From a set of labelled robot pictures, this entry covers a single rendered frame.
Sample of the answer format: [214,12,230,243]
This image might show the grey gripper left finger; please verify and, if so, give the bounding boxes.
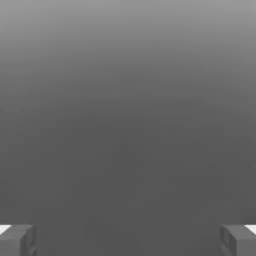
[0,223,38,256]

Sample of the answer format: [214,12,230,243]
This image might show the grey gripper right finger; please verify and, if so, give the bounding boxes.
[219,223,256,256]

